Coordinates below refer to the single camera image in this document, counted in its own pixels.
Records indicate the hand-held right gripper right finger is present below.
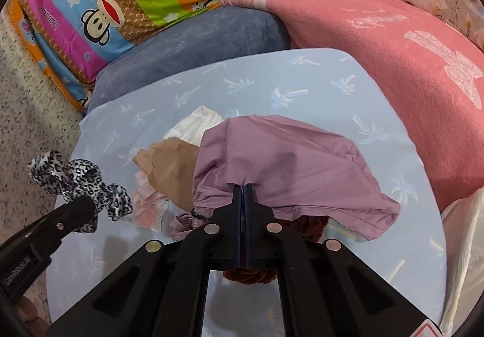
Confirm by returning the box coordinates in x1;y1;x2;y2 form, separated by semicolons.
243;184;444;337

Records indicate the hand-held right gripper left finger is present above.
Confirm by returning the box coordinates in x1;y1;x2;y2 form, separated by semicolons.
45;185;243;337

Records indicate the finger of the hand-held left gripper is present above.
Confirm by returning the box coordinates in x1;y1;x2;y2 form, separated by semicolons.
21;195;96;247

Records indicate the leopard print cloth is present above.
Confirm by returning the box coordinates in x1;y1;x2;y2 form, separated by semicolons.
27;150;134;233

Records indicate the purple cloth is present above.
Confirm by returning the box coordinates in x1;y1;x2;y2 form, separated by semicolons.
192;114;401;241

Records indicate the pink zigzag-edged cloth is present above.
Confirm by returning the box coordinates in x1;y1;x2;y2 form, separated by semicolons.
132;170;172;234

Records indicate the person's left hand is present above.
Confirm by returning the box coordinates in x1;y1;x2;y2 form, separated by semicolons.
14;295;44;327

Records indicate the mauve knitted cloth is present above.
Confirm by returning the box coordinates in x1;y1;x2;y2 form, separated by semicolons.
168;212;208;244

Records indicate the dark red knitted cloth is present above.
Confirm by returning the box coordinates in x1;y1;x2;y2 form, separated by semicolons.
222;215;330;285

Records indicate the beige cloth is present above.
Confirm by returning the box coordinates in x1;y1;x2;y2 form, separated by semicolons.
132;138;202;211

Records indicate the white cloth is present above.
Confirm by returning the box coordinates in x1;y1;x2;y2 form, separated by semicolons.
164;106;226;147

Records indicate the light blue palm print sheet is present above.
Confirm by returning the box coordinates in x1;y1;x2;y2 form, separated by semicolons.
45;47;449;337

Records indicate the blue-grey cushion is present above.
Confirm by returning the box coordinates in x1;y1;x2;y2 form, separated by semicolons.
85;6;291;111

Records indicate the pink blanket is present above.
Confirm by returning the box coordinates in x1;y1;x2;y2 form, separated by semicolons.
219;0;484;206

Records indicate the white plastic bag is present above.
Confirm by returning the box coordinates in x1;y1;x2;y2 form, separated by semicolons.
440;191;484;337

